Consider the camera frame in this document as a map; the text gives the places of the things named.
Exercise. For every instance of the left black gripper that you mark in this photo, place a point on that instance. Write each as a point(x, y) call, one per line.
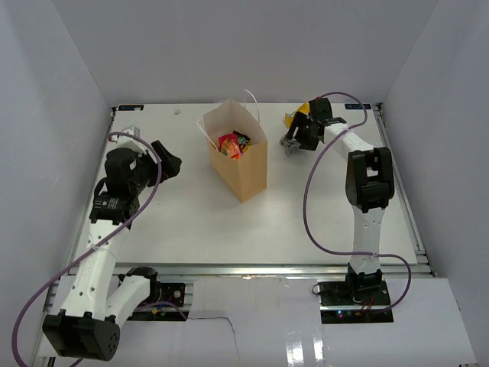
point(172, 162)

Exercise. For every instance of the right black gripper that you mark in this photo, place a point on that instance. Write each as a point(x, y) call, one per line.
point(301, 120)

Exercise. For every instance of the silver wrapper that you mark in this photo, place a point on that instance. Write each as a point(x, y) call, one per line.
point(290, 146)

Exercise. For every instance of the purple M&M's packet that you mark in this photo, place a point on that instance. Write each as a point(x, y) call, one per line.
point(242, 139)

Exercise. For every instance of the orange fruit candy bag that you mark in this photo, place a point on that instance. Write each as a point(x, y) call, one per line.
point(231, 150)

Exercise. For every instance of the small magenta wrapper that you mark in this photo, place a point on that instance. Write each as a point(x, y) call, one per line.
point(227, 137)

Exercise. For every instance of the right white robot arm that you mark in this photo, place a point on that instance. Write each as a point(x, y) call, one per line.
point(369, 187)

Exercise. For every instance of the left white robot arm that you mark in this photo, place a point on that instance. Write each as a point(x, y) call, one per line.
point(89, 322)

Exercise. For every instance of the brown paper bag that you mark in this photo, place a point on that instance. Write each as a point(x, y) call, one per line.
point(247, 176)

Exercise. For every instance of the small yellow candy wrapper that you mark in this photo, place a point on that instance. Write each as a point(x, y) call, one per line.
point(288, 118)

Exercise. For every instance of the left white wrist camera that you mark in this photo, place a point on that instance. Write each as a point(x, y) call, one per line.
point(130, 137)

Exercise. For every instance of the aluminium front rail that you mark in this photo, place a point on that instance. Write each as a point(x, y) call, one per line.
point(288, 270)

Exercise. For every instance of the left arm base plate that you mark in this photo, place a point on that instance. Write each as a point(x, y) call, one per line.
point(172, 301)

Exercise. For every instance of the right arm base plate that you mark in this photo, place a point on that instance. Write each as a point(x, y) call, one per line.
point(339, 306)

